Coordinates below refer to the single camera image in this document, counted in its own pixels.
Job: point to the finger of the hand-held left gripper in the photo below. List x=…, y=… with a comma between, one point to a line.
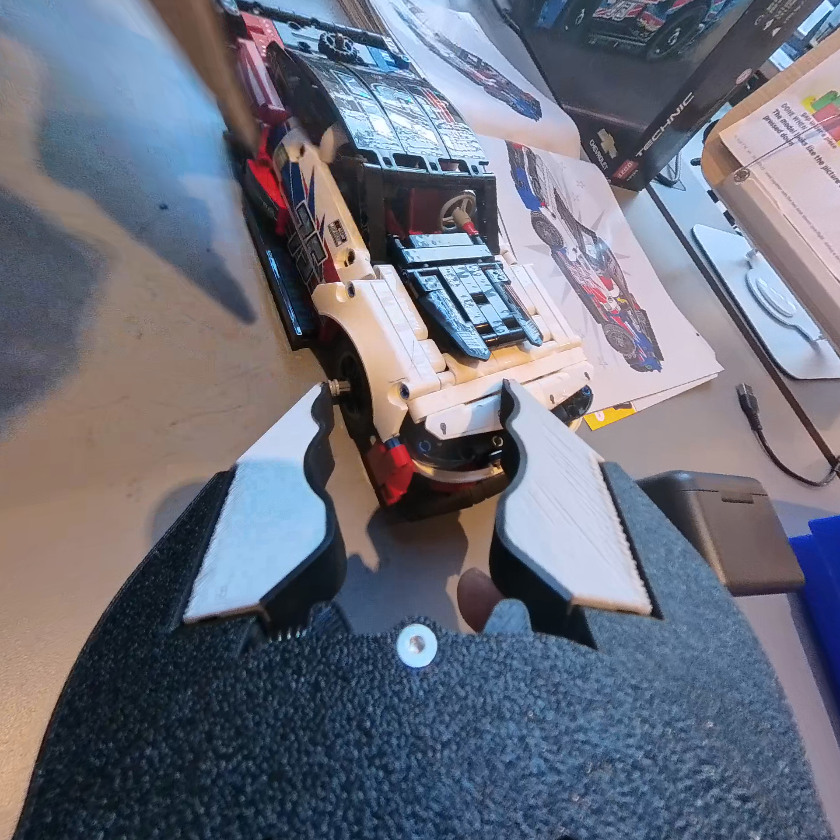
x=223, y=65

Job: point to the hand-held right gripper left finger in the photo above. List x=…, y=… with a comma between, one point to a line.
x=269, y=525

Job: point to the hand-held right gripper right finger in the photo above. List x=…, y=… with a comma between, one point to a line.
x=571, y=525

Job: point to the toy brick race car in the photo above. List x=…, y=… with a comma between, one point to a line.
x=426, y=295

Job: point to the grey desk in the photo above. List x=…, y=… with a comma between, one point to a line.
x=131, y=426

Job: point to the person's right hand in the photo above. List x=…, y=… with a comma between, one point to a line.
x=476, y=600

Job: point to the yellow leaflet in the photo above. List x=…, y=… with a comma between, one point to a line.
x=607, y=417

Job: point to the black rounded device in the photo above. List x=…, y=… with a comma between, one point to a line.
x=735, y=531

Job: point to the race car instruction booklet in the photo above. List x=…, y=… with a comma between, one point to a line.
x=643, y=295

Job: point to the blue plastic bin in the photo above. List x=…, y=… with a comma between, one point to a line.
x=823, y=584

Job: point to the toy race car box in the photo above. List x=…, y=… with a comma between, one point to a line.
x=623, y=85

